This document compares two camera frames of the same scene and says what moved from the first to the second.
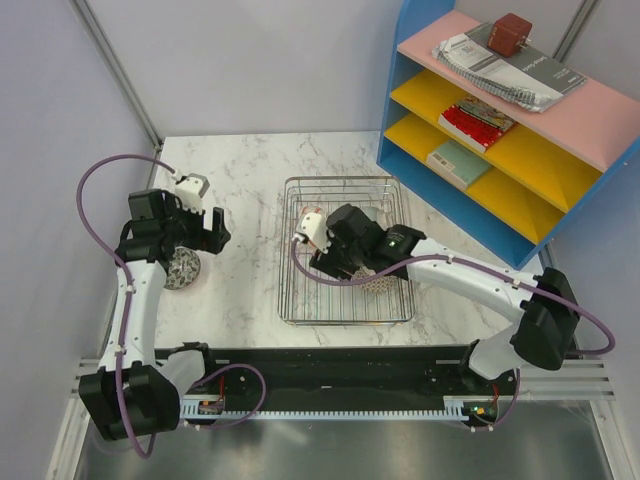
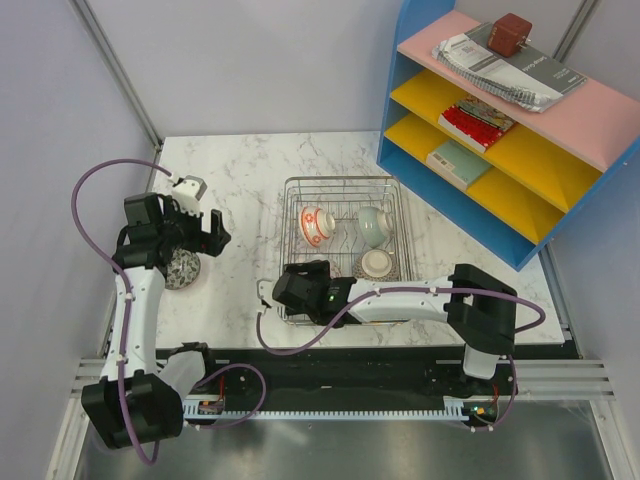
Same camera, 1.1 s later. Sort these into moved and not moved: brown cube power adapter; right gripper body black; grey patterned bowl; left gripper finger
Moved: right gripper body black
Not moved: brown cube power adapter; grey patterned bowl; left gripper finger
